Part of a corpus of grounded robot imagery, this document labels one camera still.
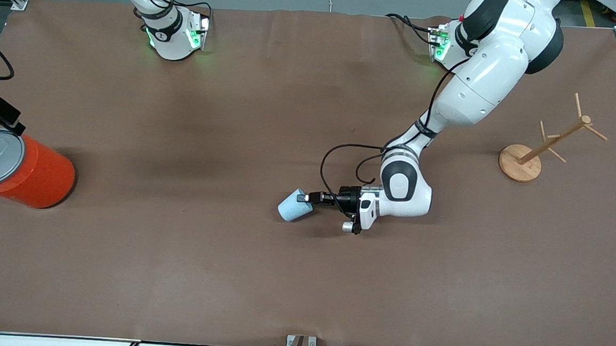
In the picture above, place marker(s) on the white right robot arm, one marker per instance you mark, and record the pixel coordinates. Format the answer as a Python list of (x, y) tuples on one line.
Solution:
[(166, 36)]

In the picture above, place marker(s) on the wooden mug tree stand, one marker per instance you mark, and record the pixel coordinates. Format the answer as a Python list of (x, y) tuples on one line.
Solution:
[(520, 164)]

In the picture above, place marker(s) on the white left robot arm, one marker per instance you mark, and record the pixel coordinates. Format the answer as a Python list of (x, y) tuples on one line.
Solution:
[(484, 82)]

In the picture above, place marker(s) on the light blue plastic cup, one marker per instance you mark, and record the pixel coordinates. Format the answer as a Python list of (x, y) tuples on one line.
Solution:
[(291, 209)]

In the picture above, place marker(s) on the brown table cover mat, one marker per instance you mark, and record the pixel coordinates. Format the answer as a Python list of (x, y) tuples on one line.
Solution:
[(227, 269)]

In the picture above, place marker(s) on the orange can with metal lid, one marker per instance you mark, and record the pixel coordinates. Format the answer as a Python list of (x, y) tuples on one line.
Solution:
[(35, 177)]

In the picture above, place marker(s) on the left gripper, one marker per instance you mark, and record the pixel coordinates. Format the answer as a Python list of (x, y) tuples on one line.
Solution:
[(346, 198)]

